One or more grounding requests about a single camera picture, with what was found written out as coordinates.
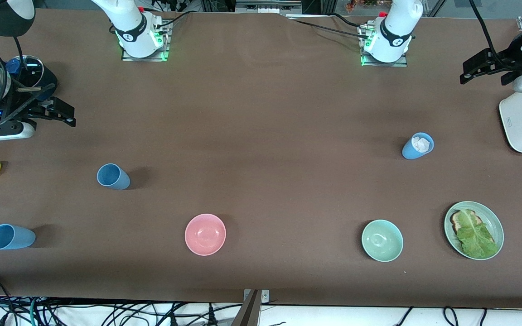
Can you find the grey metal rack unit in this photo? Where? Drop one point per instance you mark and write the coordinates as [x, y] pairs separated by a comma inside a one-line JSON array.
[[268, 6]]

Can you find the dark blue saucepan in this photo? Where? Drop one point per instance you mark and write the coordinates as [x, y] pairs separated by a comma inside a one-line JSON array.
[[47, 86]]

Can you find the mint green bowl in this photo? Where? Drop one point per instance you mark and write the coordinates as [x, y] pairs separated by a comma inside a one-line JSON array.
[[382, 240]]

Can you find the metal table edge bracket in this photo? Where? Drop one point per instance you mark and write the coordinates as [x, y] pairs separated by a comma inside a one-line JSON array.
[[265, 295]]

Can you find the pink bowl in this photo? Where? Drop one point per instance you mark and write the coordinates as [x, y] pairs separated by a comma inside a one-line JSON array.
[[205, 234]]

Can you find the toasted bread slice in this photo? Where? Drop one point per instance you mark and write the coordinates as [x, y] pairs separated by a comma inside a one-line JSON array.
[[456, 222]]

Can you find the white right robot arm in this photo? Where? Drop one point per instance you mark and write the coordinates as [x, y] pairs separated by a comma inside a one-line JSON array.
[[134, 31]]

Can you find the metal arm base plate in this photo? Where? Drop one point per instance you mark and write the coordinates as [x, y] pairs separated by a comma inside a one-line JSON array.
[[145, 58], [383, 64]]

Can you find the glass lid with blue knob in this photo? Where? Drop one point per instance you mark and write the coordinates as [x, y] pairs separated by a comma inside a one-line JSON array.
[[34, 65]]

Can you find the blue plastic cup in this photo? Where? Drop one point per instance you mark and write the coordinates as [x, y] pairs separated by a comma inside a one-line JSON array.
[[118, 180], [18, 237], [408, 151]]

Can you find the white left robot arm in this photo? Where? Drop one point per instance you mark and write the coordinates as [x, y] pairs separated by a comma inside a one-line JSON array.
[[397, 27]]

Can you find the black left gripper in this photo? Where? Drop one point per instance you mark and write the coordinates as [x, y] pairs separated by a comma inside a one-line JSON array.
[[508, 59]]

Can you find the grey slanted pole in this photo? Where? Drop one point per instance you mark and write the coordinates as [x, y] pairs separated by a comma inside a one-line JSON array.
[[248, 312]]

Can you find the green lettuce leaf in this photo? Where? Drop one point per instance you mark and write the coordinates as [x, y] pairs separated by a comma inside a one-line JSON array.
[[476, 237]]

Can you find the colourful food items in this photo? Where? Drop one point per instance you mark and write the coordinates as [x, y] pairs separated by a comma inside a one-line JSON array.
[[365, 4]]

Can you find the crumpled white tissue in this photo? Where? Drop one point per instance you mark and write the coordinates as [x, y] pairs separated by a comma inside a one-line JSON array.
[[421, 145]]

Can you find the mint green plate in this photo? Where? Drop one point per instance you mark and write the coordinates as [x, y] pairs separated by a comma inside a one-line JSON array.
[[493, 218]]

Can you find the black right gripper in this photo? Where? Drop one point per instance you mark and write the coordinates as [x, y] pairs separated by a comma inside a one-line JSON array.
[[21, 105]]

